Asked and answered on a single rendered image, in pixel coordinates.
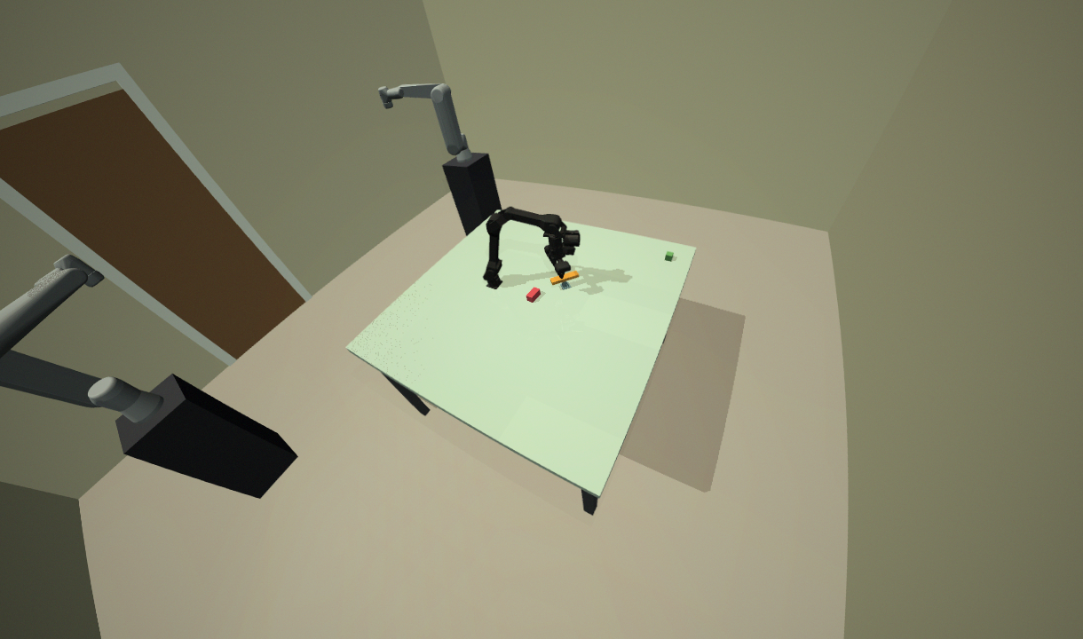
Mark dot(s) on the orange rectangular bar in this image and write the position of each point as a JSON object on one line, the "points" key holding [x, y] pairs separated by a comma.
{"points": [[567, 276]]}

